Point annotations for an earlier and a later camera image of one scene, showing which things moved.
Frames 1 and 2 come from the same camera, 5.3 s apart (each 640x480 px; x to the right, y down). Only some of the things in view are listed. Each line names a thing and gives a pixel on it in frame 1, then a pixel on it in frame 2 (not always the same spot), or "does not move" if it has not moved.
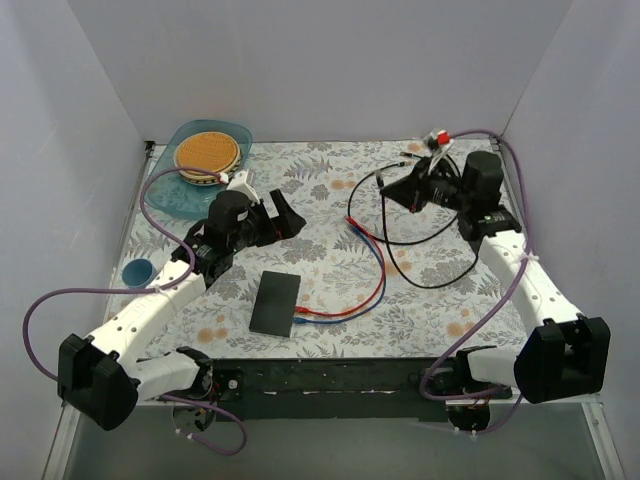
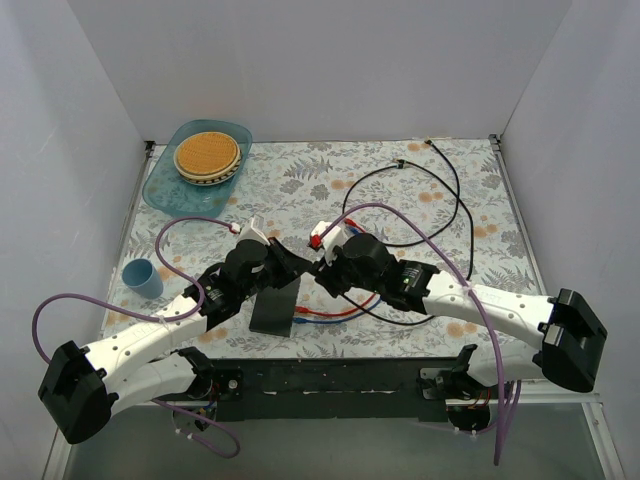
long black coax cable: [457, 280] to [395, 321]
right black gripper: [417, 185] to [331, 273]
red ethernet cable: [302, 309] does not move
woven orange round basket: [207, 150] does not move
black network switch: [275, 303] does not move
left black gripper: [270, 218] to [279, 258]
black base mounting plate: [324, 389] does not move
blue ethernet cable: [376, 246] does not move
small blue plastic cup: [138, 273] does not move
